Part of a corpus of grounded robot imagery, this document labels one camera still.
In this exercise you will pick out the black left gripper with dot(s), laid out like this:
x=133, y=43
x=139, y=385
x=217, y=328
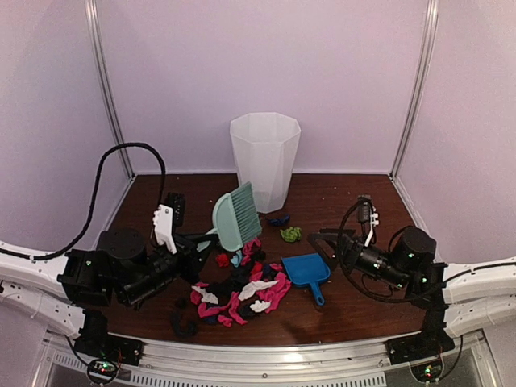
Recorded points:
x=192, y=263

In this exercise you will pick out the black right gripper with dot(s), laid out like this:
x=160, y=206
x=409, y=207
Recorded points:
x=351, y=248

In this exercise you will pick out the blue plastic dustpan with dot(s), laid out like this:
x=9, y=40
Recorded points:
x=308, y=271

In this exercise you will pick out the mint green hand brush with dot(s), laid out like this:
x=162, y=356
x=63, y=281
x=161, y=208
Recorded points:
x=235, y=219

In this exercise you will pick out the large pink paper scrap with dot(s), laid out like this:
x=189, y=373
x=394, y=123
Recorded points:
x=276, y=293

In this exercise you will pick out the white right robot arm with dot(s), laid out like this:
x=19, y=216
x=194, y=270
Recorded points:
x=457, y=298

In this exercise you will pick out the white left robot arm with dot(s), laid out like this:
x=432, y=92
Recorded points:
x=66, y=290

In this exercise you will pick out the green paper scrap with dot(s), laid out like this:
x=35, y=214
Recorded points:
x=291, y=234

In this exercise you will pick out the red paper scrap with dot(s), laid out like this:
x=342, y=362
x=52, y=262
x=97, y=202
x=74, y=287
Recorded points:
x=222, y=260

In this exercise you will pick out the long white paper scrap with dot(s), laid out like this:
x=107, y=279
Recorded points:
x=202, y=295

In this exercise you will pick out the dark blue paper scrap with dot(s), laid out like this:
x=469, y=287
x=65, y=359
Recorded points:
x=278, y=222

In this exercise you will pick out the light blue paper scrap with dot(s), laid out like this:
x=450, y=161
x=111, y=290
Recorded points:
x=237, y=259

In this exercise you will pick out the black curled paper scrap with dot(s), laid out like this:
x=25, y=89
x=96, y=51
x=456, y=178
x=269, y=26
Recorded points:
x=183, y=328

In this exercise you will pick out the pink paper strip scrap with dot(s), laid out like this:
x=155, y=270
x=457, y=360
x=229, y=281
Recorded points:
x=249, y=249

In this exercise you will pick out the small pink scrap near front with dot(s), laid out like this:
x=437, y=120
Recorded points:
x=223, y=313

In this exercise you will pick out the translucent white waste bin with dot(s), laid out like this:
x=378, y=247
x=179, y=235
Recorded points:
x=265, y=147

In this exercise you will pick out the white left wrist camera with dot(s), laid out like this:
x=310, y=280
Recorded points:
x=167, y=216

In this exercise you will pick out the aluminium right frame rail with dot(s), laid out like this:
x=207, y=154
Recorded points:
x=429, y=33

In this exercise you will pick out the aluminium frame rail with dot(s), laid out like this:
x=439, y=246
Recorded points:
x=95, y=34
x=429, y=33

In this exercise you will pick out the aluminium left frame rail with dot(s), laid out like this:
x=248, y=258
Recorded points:
x=95, y=34

